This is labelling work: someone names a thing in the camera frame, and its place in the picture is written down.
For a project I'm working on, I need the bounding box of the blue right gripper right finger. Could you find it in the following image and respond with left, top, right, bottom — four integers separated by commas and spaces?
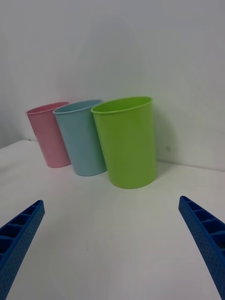
178, 195, 225, 300

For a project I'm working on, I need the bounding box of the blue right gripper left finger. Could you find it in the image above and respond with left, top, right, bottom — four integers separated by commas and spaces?
0, 199, 45, 300

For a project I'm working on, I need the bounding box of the pink plastic waste bin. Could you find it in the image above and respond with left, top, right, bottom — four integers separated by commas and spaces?
25, 101, 72, 168

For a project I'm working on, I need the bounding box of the pale blue plastic waste bin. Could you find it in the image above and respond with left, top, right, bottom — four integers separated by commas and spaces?
52, 99, 108, 177

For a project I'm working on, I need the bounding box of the green plastic waste bin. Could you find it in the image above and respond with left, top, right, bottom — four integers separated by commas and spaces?
90, 95, 158, 189

